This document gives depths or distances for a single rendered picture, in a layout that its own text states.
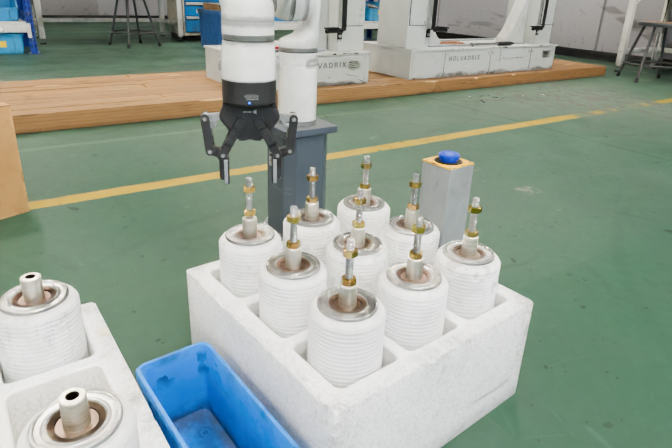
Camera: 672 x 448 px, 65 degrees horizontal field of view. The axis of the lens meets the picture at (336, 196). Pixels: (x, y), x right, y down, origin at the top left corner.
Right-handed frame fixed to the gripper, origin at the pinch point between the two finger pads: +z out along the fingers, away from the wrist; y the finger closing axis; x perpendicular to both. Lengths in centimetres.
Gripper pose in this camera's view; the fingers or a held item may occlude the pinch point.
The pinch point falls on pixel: (250, 173)
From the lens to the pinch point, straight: 79.9
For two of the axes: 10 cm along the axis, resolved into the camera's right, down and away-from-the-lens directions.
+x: -1.5, -3.8, 9.1
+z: -0.4, 9.3, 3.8
